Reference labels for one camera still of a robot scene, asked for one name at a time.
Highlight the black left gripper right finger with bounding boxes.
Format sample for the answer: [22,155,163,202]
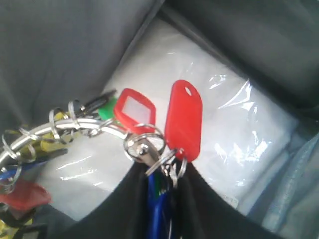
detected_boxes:
[175,163,281,239]

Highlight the cream fabric duffel bag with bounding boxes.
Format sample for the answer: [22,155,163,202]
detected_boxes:
[0,0,319,239]

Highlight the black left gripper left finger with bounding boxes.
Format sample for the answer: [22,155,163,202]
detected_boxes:
[67,163,148,239]

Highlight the colourful plastic key tags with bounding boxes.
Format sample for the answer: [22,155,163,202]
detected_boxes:
[0,80,203,239]

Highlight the clear plastic wrapped white package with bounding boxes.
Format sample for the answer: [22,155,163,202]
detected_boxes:
[38,19,298,221]

